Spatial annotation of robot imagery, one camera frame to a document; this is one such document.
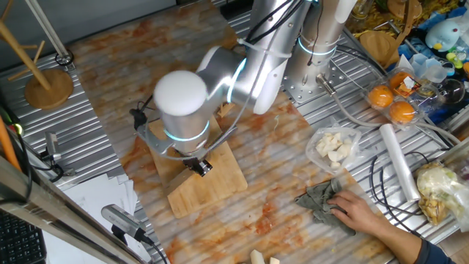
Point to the silver bracket with black connector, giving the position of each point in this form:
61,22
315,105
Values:
154,141

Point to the orange marbled table mat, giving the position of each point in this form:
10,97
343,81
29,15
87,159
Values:
256,165

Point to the grey-green cloth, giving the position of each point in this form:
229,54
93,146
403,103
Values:
315,199

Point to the wooden mug tree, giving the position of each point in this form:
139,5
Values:
49,89

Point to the person's right hand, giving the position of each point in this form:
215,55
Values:
359,212

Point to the white plastic bag roll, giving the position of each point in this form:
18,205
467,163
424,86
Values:
399,161

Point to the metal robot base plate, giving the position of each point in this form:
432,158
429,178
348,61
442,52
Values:
339,73

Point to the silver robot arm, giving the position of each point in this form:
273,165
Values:
183,121

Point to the large silver camera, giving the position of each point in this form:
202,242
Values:
121,219

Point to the clear glass bowl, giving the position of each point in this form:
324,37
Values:
451,91

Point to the large white radish chunk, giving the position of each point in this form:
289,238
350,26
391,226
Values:
256,257

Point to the orange fruit with label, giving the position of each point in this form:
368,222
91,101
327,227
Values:
397,78

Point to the black keyboard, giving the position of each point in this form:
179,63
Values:
18,242

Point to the small silver camera on clamp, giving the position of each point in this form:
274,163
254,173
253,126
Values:
52,144

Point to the clear plastic fruit pack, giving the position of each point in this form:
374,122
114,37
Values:
425,99

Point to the clear bag of vegetable scraps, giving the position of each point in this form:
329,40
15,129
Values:
439,190

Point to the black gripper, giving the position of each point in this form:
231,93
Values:
192,159

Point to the orange pole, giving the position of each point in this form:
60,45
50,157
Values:
7,146

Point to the round wooden disc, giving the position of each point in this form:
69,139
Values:
377,47

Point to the person's right forearm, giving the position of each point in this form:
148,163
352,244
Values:
399,240

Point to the steel frame bar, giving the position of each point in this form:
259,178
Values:
55,216

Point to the wooden cutting board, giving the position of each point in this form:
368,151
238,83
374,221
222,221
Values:
212,190

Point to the small white radish chunk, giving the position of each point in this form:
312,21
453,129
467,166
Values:
274,260

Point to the white paper stack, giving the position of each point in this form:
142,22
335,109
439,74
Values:
99,194

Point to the blue plush toy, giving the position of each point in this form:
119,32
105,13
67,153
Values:
441,34

